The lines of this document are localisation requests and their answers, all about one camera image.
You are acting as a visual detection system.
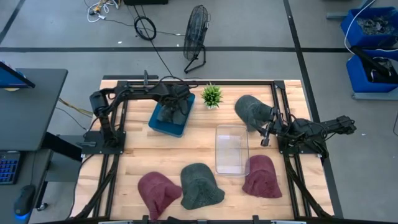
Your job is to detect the black aluminium table frame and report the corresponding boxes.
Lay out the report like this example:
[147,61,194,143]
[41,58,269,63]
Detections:
[71,79,335,220]

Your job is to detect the computer monitor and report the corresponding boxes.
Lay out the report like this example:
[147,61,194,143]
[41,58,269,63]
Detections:
[0,61,36,89]

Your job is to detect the blue plastic tray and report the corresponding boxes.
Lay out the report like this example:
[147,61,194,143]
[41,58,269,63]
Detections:
[148,92,197,138]

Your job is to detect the green bucket hat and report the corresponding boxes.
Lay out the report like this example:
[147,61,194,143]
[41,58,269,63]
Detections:
[180,162,226,210]

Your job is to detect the blue plastic bin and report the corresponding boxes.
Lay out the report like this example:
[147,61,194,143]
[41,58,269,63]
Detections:
[340,7,398,47]
[346,49,398,93]

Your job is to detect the maroon bucket hat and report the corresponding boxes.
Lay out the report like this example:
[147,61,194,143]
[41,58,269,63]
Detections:
[137,171,183,221]
[241,154,283,199]

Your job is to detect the black tool in bin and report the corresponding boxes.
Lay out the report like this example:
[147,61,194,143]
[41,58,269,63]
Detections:
[351,45,398,78]

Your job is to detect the clear plastic container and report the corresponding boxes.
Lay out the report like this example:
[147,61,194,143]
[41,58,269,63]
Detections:
[215,124,251,177]

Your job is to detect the coiled black cable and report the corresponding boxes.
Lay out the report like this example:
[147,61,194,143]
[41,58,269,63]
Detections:
[133,15,158,41]

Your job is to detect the black desk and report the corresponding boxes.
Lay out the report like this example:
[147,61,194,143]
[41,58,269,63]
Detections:
[0,68,68,224]

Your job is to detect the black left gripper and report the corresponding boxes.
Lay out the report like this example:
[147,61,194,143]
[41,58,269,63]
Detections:
[157,85,193,125]

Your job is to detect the black box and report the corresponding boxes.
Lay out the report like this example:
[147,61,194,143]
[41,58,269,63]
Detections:
[123,0,169,6]

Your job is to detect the small green potted plant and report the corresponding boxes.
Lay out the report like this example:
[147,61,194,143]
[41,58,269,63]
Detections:
[200,82,224,110]

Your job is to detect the black floor fan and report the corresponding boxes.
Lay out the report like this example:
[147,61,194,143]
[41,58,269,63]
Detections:
[182,4,211,75]

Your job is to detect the grey beanie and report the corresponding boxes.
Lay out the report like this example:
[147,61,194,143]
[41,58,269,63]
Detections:
[234,95,274,132]

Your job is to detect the black computer mouse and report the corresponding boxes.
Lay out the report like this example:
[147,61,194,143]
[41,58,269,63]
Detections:
[14,184,37,217]

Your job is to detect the white and yellow cable bundle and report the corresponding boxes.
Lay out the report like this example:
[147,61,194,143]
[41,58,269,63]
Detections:
[83,0,121,23]

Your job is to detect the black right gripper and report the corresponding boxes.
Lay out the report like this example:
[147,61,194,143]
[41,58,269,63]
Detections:
[261,107,295,147]

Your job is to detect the yellow cables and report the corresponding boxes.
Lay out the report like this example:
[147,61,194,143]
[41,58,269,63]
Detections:
[58,98,94,118]

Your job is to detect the blue storage crates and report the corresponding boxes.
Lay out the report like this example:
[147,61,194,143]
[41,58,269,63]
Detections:
[343,0,398,55]

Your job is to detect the black keyboard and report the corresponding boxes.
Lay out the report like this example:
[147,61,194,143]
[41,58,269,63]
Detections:
[0,151,21,185]

